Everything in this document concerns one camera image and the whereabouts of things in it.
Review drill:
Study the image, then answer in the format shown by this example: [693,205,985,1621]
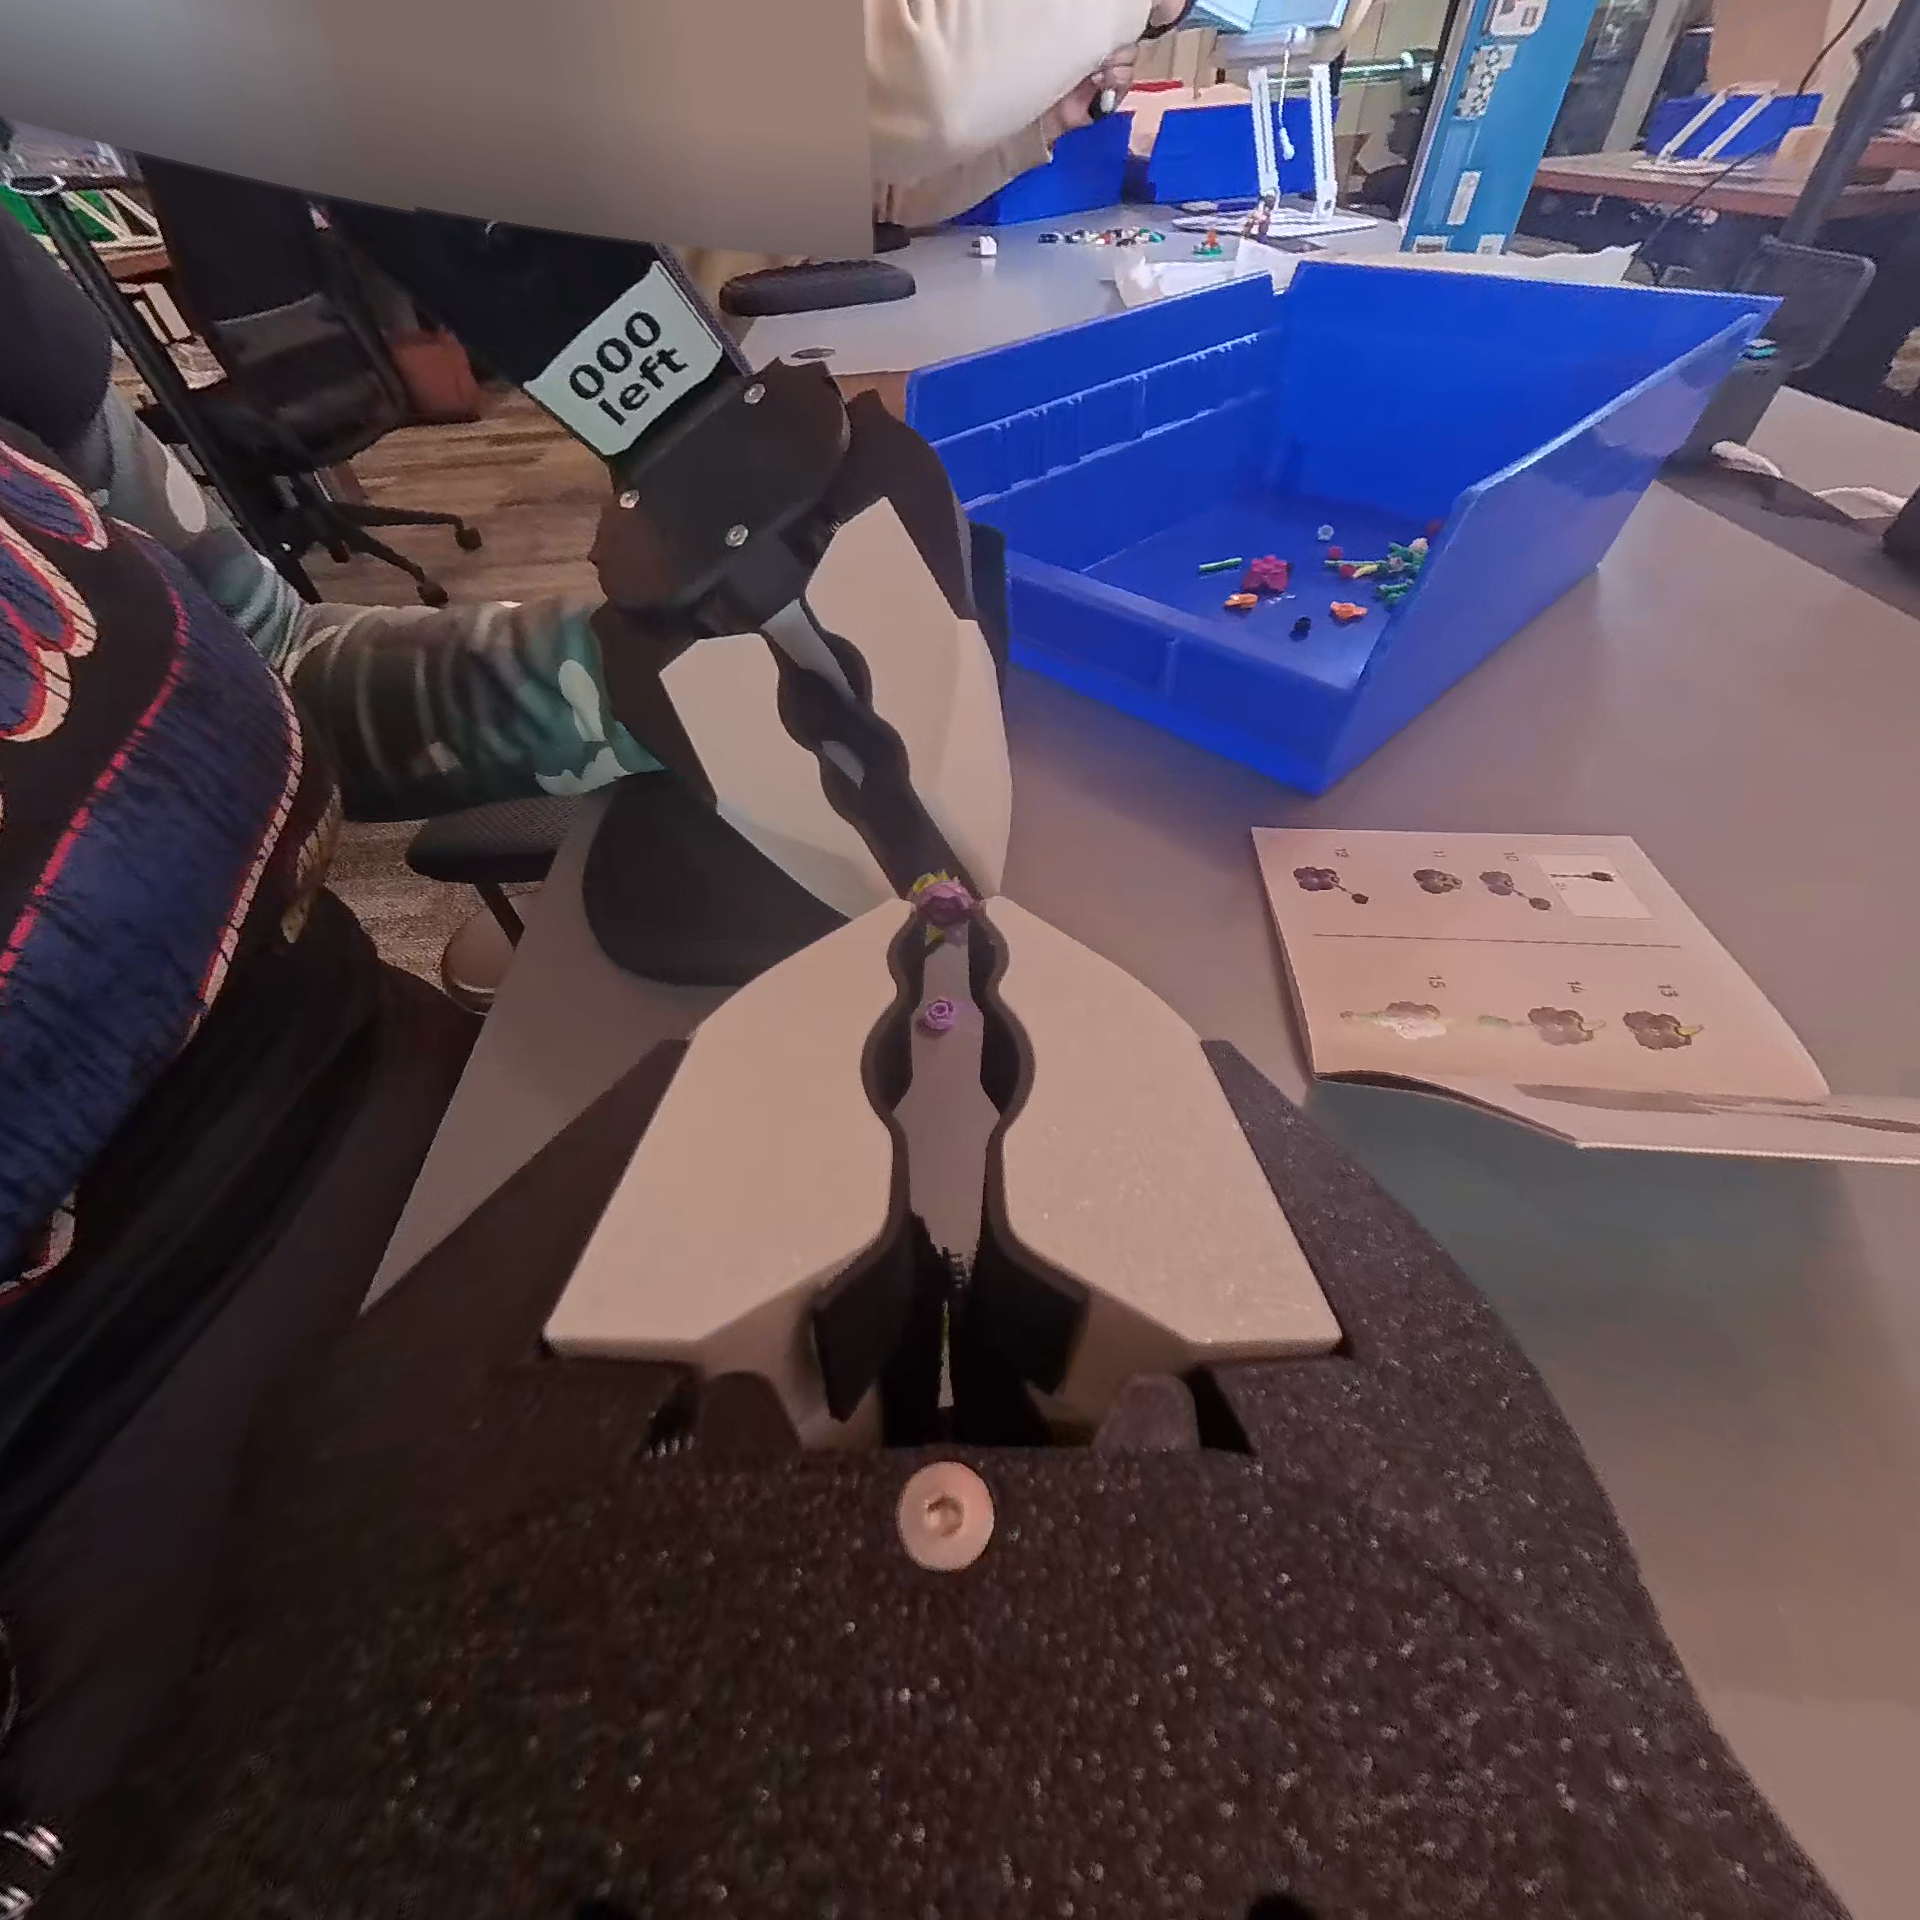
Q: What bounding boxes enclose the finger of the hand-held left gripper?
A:
[805,490,1021,911]
[646,602,937,911]

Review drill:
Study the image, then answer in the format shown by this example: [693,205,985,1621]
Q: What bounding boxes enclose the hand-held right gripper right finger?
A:
[955,895,1345,1435]

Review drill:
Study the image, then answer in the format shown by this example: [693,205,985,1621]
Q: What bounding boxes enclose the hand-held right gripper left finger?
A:
[545,901,916,1435]

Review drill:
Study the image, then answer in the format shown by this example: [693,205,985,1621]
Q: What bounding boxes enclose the person's left forearm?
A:
[286,591,668,820]

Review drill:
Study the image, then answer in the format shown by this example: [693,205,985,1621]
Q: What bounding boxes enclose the grey desk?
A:
[361,205,1920,1920]

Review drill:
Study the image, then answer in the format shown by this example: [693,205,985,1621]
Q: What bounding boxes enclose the black wrist rest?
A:
[580,775,877,991]
[717,257,920,319]

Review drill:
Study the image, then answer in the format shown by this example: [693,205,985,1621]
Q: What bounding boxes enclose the blue storage bin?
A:
[908,257,1781,799]
[960,115,1143,230]
[1135,91,1357,213]

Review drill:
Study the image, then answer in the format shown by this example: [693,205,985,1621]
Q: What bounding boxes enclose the office chair base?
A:
[400,787,601,1018]

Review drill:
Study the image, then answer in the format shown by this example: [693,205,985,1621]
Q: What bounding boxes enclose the pile of toy brick pieces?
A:
[1190,526,1448,633]

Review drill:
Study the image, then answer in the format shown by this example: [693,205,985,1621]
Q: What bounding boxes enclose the instruction booklet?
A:
[1248,830,1920,1169]

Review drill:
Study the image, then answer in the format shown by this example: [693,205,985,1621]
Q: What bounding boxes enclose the person's dark pants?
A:
[0,901,572,1920]

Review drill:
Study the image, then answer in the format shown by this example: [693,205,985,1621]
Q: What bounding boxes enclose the blue printed carton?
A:
[1400,0,1598,260]

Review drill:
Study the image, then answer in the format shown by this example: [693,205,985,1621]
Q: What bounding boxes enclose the black device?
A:
[1676,236,1886,476]

